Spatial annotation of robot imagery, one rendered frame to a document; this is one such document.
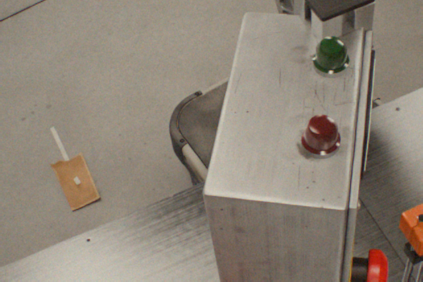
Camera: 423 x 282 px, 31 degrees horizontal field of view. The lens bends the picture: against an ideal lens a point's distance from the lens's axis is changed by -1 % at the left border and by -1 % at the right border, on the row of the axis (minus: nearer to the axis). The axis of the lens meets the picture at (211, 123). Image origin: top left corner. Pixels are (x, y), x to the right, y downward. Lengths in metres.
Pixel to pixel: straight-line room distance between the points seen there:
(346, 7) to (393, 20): 2.12
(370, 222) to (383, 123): 0.20
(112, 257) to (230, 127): 0.73
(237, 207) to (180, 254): 0.71
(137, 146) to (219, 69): 0.39
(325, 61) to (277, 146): 0.07
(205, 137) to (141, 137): 0.38
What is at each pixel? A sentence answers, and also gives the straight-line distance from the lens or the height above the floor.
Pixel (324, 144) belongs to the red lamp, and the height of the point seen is 1.49.
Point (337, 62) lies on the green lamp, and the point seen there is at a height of 1.49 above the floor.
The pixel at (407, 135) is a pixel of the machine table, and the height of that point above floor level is 0.83.
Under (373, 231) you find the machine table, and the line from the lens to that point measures 1.22.
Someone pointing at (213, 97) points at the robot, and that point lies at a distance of 2.14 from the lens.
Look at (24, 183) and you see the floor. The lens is 2.39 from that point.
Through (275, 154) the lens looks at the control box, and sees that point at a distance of 0.51.
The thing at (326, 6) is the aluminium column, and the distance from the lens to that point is 0.56.
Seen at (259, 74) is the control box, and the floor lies 1.47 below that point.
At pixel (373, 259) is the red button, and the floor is 1.34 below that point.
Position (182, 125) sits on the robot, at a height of 0.24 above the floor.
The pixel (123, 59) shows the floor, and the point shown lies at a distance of 2.61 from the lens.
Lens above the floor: 1.89
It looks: 52 degrees down
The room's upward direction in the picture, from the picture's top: 9 degrees counter-clockwise
